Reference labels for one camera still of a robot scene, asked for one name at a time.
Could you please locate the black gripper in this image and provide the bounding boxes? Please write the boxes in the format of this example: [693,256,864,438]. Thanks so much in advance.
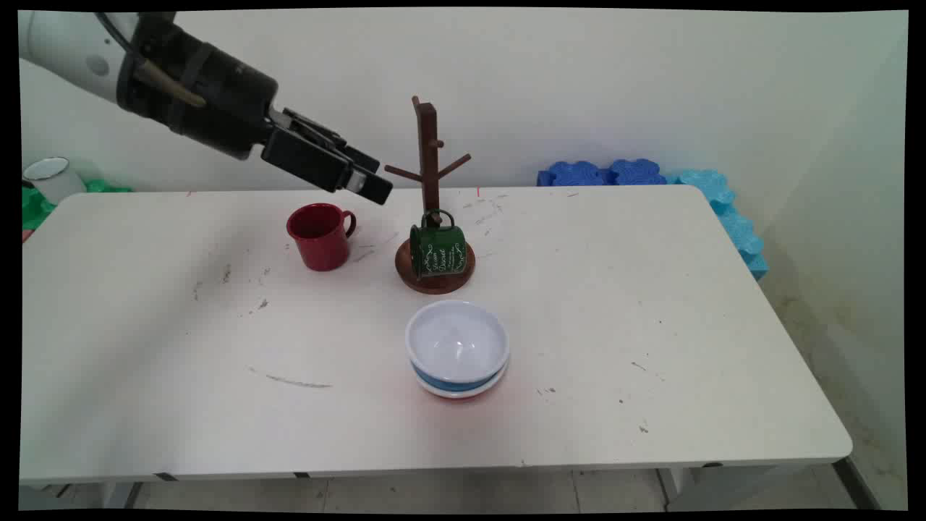
[116,13,395,207]

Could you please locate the green enamel mug white lettering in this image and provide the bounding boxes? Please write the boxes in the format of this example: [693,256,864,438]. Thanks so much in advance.
[409,209,469,280]

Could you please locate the red enamel mug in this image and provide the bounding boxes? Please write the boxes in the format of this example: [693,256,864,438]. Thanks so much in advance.
[286,203,357,273]

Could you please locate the dark wooden mug tree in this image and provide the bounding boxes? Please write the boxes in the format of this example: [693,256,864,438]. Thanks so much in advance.
[383,95,477,295]

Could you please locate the white bowl blue outside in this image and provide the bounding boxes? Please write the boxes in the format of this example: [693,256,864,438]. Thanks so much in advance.
[404,299,511,393]

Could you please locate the dark blue foam tile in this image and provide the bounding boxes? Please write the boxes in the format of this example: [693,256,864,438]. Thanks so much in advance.
[537,160,614,187]
[608,158,668,186]

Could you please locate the white enamel mug dark rim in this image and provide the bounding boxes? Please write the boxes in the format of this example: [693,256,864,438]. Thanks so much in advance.
[22,156,88,206]

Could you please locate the green foam mat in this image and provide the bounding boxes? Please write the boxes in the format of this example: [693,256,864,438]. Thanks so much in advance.
[22,178,134,232]

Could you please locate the light blue foam tiles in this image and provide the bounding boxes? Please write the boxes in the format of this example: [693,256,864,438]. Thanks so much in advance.
[664,169,770,281]

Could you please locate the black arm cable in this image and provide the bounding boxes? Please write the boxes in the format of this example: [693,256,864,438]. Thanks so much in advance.
[93,11,149,72]

